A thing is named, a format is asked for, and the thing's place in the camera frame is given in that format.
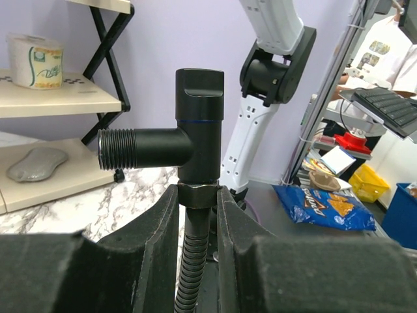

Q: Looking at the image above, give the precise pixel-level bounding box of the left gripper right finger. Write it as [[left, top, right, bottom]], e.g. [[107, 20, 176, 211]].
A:
[[217, 188, 416, 312]]

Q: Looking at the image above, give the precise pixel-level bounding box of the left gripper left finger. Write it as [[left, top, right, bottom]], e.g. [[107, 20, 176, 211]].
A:
[[1, 185, 179, 312]]

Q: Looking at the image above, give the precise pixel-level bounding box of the black metal shower hose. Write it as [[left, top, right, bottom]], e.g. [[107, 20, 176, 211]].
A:
[[174, 182, 218, 313]]

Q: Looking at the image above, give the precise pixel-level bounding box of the black T-shaped fitting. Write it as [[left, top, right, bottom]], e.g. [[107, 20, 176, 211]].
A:
[[98, 68, 224, 185]]

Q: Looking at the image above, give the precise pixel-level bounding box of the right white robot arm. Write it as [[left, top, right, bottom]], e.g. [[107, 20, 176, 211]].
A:
[[220, 1, 317, 209]]

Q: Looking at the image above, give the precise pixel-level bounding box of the blue doritos chip bag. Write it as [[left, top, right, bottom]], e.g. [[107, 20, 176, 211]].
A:
[[273, 186, 376, 231]]

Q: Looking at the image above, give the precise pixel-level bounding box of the brown paper bowl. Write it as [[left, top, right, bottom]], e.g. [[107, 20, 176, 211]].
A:
[[308, 171, 341, 192]]

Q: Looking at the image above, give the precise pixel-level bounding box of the white tablet card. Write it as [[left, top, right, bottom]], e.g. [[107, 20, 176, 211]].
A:
[[320, 146, 356, 175]]

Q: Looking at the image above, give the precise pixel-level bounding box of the yellow plastic crate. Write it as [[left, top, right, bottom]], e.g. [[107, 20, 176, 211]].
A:
[[348, 164, 390, 203]]

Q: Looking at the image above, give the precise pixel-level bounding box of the cream three-tier shelf rack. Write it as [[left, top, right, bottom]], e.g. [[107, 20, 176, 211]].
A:
[[1, 1, 135, 214]]

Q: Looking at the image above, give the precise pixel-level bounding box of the blue plastic bin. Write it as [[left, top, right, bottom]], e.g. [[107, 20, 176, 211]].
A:
[[382, 183, 417, 250]]

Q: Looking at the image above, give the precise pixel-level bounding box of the red block on stand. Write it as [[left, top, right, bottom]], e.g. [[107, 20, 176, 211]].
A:
[[333, 131, 371, 155]]

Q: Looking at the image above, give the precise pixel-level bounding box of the black keyboard on stand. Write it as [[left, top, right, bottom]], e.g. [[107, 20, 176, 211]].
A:
[[339, 87, 416, 143]]

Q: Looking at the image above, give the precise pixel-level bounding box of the person in dark clothes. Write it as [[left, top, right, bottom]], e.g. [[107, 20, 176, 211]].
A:
[[351, 1, 416, 98]]

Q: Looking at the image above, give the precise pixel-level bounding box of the aluminium frame post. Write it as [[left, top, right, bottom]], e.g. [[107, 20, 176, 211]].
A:
[[281, 1, 377, 185]]

